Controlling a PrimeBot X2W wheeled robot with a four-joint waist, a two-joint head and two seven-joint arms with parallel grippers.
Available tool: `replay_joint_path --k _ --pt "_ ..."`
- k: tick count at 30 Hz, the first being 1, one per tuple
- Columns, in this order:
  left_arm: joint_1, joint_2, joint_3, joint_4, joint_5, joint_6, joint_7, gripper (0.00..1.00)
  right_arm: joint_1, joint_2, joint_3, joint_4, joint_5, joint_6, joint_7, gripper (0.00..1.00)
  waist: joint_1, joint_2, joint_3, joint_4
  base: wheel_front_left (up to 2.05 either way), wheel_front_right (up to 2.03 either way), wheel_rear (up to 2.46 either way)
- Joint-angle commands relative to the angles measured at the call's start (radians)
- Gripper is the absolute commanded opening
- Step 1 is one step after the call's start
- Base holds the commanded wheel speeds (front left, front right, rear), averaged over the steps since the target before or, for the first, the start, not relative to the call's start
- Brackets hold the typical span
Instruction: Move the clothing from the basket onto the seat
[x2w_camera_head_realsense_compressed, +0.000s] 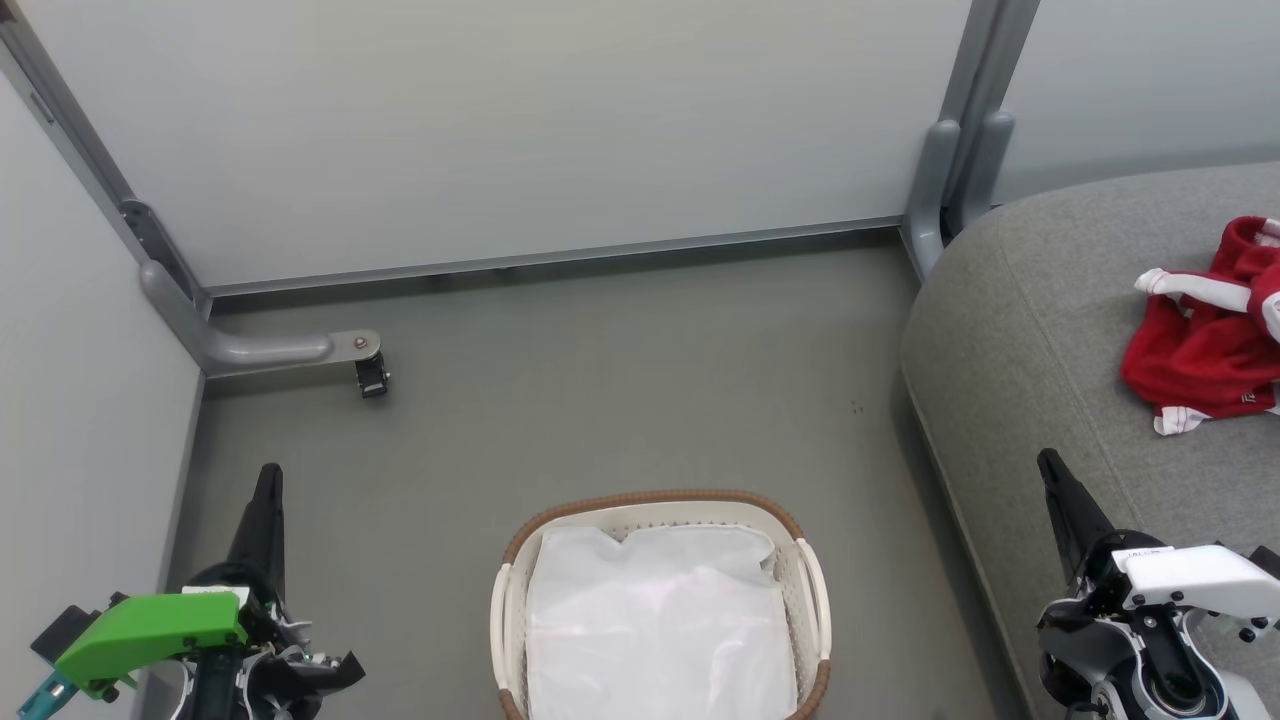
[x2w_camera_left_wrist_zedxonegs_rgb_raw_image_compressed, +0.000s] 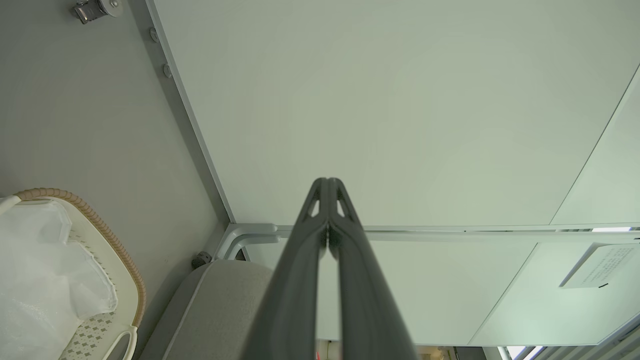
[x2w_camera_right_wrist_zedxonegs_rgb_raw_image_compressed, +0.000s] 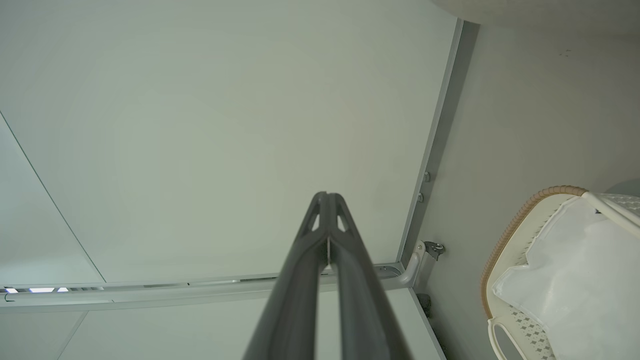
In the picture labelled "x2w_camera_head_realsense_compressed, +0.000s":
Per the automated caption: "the white basket liner cloth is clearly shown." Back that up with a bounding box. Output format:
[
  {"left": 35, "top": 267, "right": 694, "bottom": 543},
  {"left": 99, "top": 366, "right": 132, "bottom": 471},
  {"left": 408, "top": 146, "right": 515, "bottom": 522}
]
[{"left": 524, "top": 523, "right": 799, "bottom": 720}]

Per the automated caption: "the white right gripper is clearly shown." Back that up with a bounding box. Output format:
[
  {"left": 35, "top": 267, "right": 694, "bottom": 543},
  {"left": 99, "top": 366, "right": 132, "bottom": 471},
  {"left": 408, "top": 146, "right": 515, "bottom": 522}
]
[{"left": 1036, "top": 447, "right": 1280, "bottom": 647}]

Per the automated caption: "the grey slanted partition post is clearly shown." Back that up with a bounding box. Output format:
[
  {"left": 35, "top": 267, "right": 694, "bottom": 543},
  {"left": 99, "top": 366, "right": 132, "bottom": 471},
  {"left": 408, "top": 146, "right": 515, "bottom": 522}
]
[{"left": 0, "top": 0, "right": 213, "bottom": 323}]

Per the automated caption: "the grey partition foot bar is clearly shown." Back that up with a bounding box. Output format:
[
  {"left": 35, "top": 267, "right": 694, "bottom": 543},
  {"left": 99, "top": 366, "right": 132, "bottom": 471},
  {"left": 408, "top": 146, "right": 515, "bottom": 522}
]
[{"left": 138, "top": 258, "right": 383, "bottom": 380}]

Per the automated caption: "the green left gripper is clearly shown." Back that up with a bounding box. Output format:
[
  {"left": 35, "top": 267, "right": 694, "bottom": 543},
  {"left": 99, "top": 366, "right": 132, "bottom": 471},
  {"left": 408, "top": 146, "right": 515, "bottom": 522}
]
[{"left": 15, "top": 462, "right": 367, "bottom": 720}]

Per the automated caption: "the grey partition bottom rail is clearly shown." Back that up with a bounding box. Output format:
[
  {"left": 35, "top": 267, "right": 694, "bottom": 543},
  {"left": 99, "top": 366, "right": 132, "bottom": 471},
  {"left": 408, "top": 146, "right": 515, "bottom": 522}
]
[{"left": 203, "top": 215, "right": 906, "bottom": 299}]

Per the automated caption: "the white laundry basket brown rim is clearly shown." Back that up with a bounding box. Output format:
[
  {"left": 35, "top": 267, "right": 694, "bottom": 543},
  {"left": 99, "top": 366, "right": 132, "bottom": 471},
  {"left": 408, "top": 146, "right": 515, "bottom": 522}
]
[{"left": 489, "top": 488, "right": 833, "bottom": 720}]

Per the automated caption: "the grey fabric sofa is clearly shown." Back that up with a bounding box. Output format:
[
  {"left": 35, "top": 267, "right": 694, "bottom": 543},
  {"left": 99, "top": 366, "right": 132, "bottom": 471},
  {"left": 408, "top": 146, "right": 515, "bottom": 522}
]
[{"left": 900, "top": 160, "right": 1280, "bottom": 720}]

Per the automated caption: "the red and white garment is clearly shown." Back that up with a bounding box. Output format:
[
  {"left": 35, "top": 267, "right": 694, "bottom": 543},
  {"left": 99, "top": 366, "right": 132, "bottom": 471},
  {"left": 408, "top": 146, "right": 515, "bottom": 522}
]
[{"left": 1119, "top": 214, "right": 1280, "bottom": 437}]

